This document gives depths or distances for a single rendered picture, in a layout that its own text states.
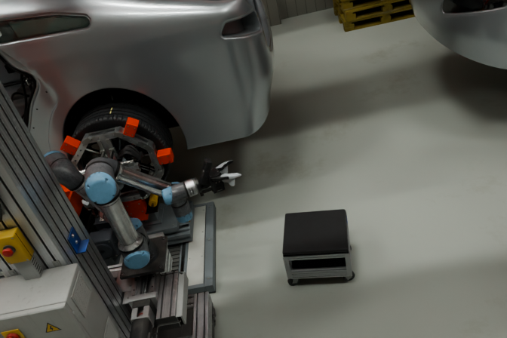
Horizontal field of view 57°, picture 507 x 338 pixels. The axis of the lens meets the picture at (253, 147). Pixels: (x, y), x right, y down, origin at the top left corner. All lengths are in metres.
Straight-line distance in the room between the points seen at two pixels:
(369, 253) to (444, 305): 0.57
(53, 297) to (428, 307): 2.05
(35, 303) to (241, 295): 1.58
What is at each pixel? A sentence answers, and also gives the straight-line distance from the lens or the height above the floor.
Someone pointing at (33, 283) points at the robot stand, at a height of 1.23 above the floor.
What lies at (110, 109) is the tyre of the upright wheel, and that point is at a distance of 3.12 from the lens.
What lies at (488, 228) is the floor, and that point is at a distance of 3.49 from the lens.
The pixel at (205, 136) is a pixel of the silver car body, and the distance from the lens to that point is 3.17.
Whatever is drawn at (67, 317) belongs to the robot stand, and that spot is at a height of 1.17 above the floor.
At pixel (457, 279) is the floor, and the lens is 3.18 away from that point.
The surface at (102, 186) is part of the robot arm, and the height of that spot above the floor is 1.42.
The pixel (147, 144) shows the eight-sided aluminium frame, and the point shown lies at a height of 0.99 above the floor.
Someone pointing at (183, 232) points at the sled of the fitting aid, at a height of 0.15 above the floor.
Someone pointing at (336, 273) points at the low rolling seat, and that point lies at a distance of 3.03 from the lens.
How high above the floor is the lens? 2.48
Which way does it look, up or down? 35 degrees down
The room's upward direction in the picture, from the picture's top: 14 degrees counter-clockwise
